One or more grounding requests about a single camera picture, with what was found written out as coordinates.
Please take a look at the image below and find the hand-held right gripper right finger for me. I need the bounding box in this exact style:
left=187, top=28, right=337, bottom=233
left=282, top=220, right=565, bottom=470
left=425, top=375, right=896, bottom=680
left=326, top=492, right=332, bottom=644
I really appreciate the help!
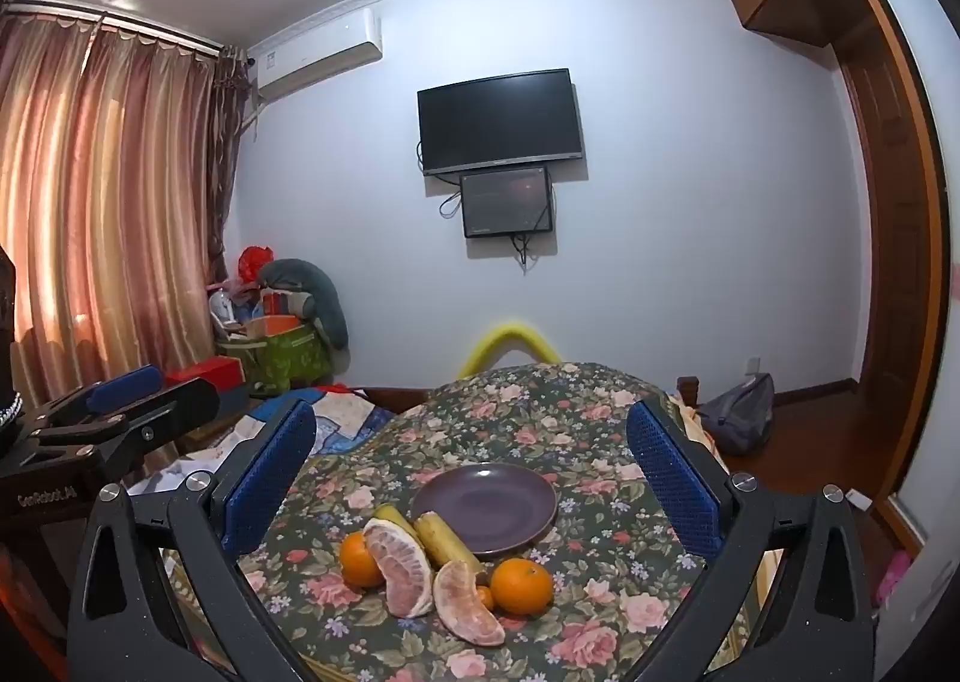
left=626, top=398, right=878, bottom=682

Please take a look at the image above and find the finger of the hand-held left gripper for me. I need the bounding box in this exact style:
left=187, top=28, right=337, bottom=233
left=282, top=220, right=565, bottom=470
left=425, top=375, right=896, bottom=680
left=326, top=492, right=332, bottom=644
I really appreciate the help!
left=26, top=364, right=166, bottom=428
left=30, top=382, right=222, bottom=462

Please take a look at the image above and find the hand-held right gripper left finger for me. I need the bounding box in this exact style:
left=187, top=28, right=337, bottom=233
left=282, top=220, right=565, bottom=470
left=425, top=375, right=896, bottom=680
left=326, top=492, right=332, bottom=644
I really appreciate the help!
left=67, top=397, right=317, bottom=682

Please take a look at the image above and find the medium orange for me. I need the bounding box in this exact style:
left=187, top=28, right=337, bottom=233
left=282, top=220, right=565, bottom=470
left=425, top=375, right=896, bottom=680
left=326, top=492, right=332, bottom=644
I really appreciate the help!
left=340, top=532, right=385, bottom=589

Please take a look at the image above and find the banana piece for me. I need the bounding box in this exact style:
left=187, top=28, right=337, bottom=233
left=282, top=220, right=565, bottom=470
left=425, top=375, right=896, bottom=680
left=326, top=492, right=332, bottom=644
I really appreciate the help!
left=373, top=503, right=418, bottom=540

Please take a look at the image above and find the large peeled pomelo segment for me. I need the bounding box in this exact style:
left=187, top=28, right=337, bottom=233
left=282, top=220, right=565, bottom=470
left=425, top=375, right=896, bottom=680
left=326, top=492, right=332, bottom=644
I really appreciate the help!
left=363, top=518, right=436, bottom=619

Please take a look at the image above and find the large orange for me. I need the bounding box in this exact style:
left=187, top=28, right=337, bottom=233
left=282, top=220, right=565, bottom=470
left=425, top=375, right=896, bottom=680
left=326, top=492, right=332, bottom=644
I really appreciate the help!
left=490, top=557, right=555, bottom=615

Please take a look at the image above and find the golden bread roll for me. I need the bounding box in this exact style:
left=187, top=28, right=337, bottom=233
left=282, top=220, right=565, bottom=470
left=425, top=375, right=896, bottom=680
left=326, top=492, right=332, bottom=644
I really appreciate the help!
left=414, top=511, right=488, bottom=585

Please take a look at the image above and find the brown round plate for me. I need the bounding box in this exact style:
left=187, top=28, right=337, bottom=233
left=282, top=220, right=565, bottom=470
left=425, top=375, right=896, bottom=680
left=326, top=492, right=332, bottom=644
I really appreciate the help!
left=410, top=463, right=560, bottom=561

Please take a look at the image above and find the pink ham slice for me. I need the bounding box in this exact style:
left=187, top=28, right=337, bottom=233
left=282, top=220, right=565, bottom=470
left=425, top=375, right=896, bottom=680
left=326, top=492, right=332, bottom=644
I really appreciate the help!
left=433, top=560, right=506, bottom=647

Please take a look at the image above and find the red flat box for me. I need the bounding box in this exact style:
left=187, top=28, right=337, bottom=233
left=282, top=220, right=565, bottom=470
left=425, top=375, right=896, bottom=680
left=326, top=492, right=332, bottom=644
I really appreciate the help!
left=164, top=359, right=246, bottom=392

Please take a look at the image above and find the patchwork quilt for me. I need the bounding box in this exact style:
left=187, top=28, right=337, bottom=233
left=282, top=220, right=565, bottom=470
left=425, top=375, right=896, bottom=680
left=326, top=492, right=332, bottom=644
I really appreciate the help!
left=240, top=385, right=402, bottom=462

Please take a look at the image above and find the grey backpack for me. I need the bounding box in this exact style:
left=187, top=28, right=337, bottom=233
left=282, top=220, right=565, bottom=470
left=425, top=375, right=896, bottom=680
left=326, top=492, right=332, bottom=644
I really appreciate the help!
left=696, top=372, right=776, bottom=459

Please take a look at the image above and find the green patterned box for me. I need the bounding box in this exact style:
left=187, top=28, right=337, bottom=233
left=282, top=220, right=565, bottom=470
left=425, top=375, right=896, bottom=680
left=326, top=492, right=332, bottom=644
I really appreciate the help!
left=216, top=322, right=332, bottom=399

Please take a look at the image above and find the floral blanket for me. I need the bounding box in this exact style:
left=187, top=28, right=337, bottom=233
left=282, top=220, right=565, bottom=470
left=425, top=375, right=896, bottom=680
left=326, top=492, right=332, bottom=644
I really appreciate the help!
left=161, top=361, right=766, bottom=682

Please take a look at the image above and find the red plastic bag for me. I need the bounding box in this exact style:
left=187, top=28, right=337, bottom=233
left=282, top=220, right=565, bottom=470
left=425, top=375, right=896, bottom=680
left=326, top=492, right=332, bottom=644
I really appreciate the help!
left=238, top=245, right=275, bottom=282

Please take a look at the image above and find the pink striped curtain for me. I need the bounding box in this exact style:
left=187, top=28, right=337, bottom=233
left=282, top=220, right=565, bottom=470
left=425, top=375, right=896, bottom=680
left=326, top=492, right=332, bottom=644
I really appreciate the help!
left=0, top=0, right=252, bottom=417

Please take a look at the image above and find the grey plush toy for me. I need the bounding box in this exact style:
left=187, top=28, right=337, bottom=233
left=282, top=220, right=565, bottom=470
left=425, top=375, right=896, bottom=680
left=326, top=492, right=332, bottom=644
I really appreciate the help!
left=259, top=259, right=350, bottom=351

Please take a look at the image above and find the brown wooden door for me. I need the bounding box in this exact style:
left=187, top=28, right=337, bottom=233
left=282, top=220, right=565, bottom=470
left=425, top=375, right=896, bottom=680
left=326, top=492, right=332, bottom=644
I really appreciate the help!
left=821, top=0, right=952, bottom=503

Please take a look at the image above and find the white air conditioner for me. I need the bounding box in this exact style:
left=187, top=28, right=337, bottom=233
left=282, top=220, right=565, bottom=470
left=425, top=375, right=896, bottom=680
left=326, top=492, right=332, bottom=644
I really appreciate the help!
left=253, top=8, right=384, bottom=104

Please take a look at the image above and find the small black wall monitor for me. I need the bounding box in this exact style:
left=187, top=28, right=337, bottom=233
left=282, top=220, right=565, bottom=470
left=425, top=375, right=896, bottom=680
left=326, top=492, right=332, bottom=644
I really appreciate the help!
left=459, top=166, right=555, bottom=239

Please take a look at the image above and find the black television cable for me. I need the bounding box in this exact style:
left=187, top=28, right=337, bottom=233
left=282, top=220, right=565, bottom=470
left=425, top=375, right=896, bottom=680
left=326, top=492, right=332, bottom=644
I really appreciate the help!
left=415, top=140, right=463, bottom=219

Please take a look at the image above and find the black wall television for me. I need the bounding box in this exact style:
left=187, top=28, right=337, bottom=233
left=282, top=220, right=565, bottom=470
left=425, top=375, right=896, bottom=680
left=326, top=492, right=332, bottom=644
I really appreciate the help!
left=417, top=68, right=587, bottom=177

